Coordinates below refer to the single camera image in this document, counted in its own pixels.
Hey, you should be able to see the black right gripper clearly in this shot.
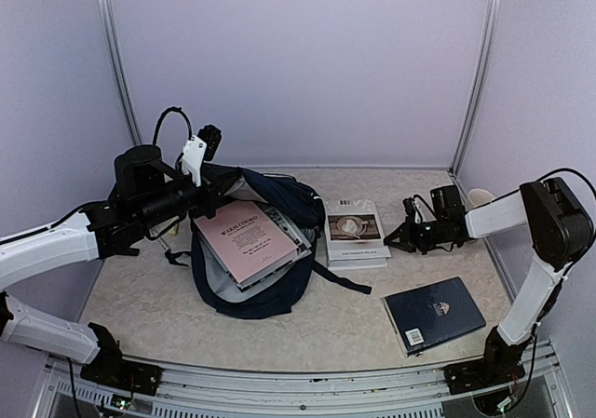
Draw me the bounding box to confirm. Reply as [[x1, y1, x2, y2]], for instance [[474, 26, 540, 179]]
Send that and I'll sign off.
[[383, 215, 447, 254]]

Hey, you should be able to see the white book with photo cover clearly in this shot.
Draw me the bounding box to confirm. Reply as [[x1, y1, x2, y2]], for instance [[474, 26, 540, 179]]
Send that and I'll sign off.
[[324, 199, 390, 271]]

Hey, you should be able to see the pink booklet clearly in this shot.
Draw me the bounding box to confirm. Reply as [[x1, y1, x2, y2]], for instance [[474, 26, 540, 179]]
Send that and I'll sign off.
[[195, 200, 299, 290]]

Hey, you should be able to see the dark blue notebook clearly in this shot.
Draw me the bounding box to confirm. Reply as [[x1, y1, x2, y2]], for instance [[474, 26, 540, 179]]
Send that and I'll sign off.
[[383, 276, 486, 357]]

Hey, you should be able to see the navy blue student backpack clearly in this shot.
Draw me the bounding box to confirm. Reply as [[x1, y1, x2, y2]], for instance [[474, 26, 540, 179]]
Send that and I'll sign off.
[[185, 164, 372, 320]]

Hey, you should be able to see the grey book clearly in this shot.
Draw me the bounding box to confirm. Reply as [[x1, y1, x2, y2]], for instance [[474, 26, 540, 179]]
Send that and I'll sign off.
[[227, 202, 310, 291]]

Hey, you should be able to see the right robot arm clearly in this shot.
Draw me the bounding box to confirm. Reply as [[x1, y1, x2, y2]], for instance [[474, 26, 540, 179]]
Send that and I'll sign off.
[[384, 173, 595, 349]]

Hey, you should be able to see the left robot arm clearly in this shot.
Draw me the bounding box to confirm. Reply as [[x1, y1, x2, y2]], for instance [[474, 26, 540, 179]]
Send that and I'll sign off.
[[1, 136, 241, 385]]

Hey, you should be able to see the floral ceramic mug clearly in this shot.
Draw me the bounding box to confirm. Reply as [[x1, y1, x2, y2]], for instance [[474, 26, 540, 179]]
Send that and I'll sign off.
[[465, 188, 495, 211]]

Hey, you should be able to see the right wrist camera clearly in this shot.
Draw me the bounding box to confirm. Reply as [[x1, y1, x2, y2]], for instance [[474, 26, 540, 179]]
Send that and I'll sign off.
[[402, 197, 425, 224]]

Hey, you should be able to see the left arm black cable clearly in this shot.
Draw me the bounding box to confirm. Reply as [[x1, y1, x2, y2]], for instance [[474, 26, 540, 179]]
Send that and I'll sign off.
[[152, 105, 195, 147]]

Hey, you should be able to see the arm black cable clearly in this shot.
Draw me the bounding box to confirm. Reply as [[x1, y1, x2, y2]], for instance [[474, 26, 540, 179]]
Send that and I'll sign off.
[[152, 105, 195, 147], [535, 167, 592, 191]]

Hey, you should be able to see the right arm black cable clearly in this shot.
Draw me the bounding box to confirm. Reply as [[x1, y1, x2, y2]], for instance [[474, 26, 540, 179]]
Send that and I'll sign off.
[[535, 167, 592, 191]]

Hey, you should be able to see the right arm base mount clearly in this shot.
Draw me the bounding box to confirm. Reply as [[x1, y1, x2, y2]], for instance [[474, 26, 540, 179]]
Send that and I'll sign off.
[[443, 327, 531, 395]]

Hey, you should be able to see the aluminium corner post right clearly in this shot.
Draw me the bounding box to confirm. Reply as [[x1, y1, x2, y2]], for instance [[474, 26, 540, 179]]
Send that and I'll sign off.
[[449, 0, 502, 180]]

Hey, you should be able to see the aluminium corner post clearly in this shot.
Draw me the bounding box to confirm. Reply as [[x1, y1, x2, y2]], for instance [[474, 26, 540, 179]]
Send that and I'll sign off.
[[449, 0, 502, 180], [97, 0, 143, 145]]

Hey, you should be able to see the aluminium front rail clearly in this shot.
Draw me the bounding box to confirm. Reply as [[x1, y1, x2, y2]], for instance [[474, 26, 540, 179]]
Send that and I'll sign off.
[[28, 341, 576, 417]]

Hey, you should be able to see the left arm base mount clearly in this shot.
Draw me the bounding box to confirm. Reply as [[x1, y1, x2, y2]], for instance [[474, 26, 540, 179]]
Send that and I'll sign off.
[[80, 322, 162, 397]]

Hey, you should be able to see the aluminium corner post left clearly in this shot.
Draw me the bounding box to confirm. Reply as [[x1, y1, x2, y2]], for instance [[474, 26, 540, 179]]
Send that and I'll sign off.
[[97, 0, 143, 145]]

